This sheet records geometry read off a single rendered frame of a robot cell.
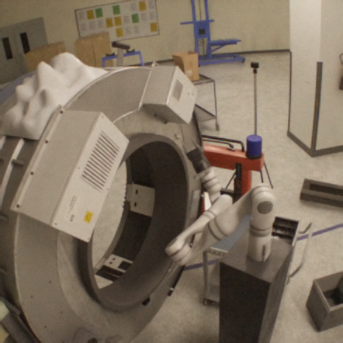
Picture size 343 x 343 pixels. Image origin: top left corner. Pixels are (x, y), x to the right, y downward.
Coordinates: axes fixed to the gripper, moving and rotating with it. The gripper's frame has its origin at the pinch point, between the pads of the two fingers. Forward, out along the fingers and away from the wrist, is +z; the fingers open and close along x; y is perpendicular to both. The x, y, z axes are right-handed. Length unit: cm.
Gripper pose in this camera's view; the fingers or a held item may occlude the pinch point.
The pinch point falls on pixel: (185, 137)
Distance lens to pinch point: 152.0
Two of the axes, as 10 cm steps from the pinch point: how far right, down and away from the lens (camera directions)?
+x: 8.3, -4.8, -2.9
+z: -4.7, -8.8, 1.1
